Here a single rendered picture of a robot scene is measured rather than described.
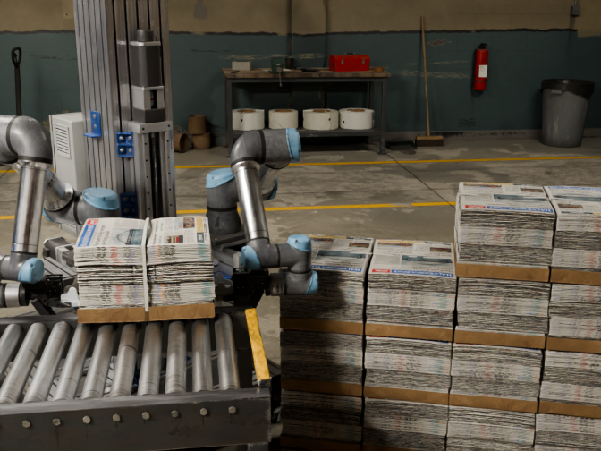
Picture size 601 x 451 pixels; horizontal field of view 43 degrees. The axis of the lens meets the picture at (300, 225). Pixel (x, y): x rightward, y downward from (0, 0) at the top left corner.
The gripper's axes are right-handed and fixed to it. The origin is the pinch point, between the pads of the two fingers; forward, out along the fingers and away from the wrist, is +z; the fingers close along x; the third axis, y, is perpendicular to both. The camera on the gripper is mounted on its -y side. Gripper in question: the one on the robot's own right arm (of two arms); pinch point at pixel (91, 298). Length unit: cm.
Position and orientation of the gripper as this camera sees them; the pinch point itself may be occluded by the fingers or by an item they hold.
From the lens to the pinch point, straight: 241.5
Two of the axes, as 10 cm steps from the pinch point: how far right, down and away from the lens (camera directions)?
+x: -1.4, -2.3, 9.6
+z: 9.9, -0.3, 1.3
